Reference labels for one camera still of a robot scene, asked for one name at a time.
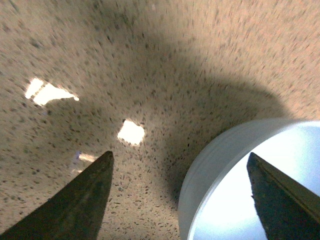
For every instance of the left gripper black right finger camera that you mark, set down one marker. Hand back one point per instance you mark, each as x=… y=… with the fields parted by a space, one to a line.
x=286 y=209

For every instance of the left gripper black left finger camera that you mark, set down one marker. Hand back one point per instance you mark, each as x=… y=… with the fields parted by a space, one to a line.
x=76 y=212

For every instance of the blue bowl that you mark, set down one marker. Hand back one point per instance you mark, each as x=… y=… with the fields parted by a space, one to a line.
x=215 y=201

